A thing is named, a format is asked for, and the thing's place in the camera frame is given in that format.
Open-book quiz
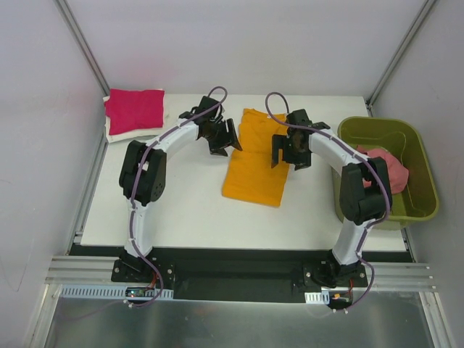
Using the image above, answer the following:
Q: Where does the orange t shirt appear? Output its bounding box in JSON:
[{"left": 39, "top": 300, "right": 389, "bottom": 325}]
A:
[{"left": 222, "top": 108, "right": 289, "bottom": 207}]

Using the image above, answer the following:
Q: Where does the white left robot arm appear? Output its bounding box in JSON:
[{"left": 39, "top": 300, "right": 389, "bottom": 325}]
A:
[{"left": 111, "top": 95, "right": 241, "bottom": 282}]

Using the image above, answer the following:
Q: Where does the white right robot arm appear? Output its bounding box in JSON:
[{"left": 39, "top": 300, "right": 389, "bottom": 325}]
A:
[{"left": 271, "top": 109, "right": 392, "bottom": 288}]

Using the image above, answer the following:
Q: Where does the folded white t shirt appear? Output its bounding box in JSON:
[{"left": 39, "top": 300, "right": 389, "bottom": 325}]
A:
[{"left": 102, "top": 88, "right": 171, "bottom": 144}]

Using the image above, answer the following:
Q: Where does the folded magenta t shirt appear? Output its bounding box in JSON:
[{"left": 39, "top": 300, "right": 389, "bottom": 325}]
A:
[{"left": 104, "top": 88, "right": 166, "bottom": 136}]

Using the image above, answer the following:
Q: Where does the salmon pink t shirt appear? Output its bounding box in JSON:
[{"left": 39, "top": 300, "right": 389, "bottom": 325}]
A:
[{"left": 356, "top": 145, "right": 409, "bottom": 195}]

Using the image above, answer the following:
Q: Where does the olive green plastic basket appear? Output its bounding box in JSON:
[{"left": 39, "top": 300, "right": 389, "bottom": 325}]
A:
[{"left": 337, "top": 117, "right": 439, "bottom": 231}]

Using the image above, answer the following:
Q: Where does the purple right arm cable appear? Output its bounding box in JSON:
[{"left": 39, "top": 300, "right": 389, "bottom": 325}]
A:
[{"left": 265, "top": 91, "right": 393, "bottom": 315}]

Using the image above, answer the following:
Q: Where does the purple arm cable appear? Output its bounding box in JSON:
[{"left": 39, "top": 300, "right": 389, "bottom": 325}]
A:
[
  {"left": 125, "top": 86, "right": 228, "bottom": 309},
  {"left": 265, "top": 91, "right": 393, "bottom": 315}
]

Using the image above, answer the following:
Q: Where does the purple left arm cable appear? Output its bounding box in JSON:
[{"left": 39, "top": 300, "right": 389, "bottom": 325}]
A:
[{"left": 125, "top": 86, "right": 228, "bottom": 309}]

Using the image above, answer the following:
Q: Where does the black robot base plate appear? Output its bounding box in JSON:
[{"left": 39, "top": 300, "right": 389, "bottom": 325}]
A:
[{"left": 111, "top": 247, "right": 368, "bottom": 303}]

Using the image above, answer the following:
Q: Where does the left aluminium frame post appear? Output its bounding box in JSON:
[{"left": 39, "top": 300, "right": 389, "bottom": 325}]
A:
[{"left": 54, "top": 0, "right": 109, "bottom": 96}]

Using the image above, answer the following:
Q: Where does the aluminium frame post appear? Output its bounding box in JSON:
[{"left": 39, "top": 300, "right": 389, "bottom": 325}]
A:
[
  {"left": 54, "top": 0, "right": 109, "bottom": 96},
  {"left": 365, "top": 0, "right": 439, "bottom": 111}
]

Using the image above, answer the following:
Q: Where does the right aluminium frame post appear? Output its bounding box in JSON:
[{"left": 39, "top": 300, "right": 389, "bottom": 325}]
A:
[{"left": 365, "top": 0, "right": 439, "bottom": 111}]

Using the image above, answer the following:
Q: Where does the right white cable duct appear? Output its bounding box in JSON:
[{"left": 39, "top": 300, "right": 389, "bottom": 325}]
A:
[{"left": 304, "top": 290, "right": 330, "bottom": 305}]

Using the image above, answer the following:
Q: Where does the white cable duct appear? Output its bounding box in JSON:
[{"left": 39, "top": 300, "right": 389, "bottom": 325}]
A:
[
  {"left": 304, "top": 290, "right": 330, "bottom": 305},
  {"left": 61, "top": 285, "right": 174, "bottom": 302}
]

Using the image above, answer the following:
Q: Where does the left white cable duct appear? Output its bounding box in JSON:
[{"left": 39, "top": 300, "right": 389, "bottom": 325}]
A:
[{"left": 61, "top": 285, "right": 174, "bottom": 302}]

